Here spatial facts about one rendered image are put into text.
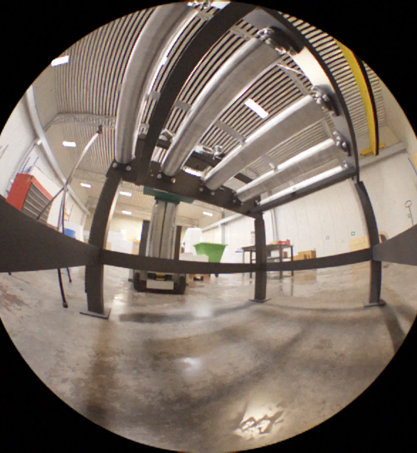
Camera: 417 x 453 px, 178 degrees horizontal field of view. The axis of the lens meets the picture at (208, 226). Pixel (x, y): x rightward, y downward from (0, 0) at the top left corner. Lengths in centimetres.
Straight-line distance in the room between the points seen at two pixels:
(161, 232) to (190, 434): 170
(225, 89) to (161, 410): 81
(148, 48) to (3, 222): 49
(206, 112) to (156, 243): 147
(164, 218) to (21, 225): 165
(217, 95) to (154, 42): 28
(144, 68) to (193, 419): 84
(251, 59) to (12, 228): 59
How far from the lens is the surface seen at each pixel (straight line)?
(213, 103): 52
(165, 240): 169
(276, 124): 62
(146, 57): 52
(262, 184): 92
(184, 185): 90
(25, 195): 212
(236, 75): 49
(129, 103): 58
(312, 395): 41
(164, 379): 42
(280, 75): 883
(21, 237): 24
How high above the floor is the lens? 32
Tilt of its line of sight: 17 degrees up
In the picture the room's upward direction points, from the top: 2 degrees clockwise
